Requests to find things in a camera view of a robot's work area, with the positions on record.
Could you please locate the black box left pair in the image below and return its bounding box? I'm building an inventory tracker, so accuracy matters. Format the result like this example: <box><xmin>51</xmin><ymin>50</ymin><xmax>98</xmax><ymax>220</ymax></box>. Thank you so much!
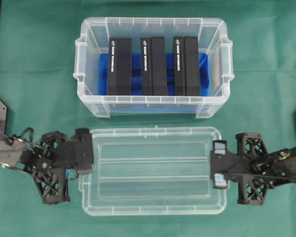
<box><xmin>107</xmin><ymin>38</ymin><xmax>132</xmax><ymax>95</ymax></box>

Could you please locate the clear plastic box lid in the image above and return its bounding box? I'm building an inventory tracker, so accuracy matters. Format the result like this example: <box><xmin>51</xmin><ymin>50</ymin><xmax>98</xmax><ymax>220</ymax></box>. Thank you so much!
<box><xmin>78</xmin><ymin>126</ymin><xmax>227</xmax><ymax>216</ymax></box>

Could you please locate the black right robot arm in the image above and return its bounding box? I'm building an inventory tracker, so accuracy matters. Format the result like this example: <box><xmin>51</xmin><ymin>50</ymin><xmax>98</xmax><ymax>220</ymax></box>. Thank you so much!
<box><xmin>210</xmin><ymin>132</ymin><xmax>296</xmax><ymax>205</ymax></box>

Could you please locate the black box middle pair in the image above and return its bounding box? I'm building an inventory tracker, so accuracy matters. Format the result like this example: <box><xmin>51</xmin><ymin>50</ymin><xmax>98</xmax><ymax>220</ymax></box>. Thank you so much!
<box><xmin>140</xmin><ymin>37</ymin><xmax>168</xmax><ymax>96</ymax></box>

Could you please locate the black box right pair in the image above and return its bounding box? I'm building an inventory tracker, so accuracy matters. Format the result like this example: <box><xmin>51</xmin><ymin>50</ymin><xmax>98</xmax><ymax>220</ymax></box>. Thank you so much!
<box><xmin>173</xmin><ymin>37</ymin><xmax>200</xmax><ymax>96</ymax></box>

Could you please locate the black box pair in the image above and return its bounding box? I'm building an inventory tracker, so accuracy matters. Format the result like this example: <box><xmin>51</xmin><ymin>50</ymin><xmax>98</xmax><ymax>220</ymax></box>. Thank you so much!
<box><xmin>107</xmin><ymin>38</ymin><xmax>132</xmax><ymax>95</ymax></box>
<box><xmin>140</xmin><ymin>37</ymin><xmax>168</xmax><ymax>96</ymax></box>
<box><xmin>173</xmin><ymin>37</ymin><xmax>200</xmax><ymax>96</ymax></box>

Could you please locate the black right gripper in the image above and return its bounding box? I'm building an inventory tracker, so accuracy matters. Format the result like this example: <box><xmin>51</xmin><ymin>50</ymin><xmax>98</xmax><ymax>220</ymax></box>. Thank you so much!
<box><xmin>210</xmin><ymin>132</ymin><xmax>278</xmax><ymax>205</ymax></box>

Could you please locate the clear plastic storage box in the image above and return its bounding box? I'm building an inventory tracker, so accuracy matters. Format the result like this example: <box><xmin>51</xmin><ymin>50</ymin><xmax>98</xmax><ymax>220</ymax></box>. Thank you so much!
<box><xmin>73</xmin><ymin>17</ymin><xmax>234</xmax><ymax>119</ymax></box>

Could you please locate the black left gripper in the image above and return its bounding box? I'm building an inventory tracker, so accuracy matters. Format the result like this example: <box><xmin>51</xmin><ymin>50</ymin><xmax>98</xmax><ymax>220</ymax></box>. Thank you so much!
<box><xmin>19</xmin><ymin>128</ymin><xmax>94</xmax><ymax>204</ymax></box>

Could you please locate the blue foam box liner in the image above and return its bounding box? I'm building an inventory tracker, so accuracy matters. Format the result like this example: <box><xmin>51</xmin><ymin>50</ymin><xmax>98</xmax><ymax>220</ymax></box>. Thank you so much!
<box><xmin>97</xmin><ymin>51</ymin><xmax>210</xmax><ymax>96</ymax></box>

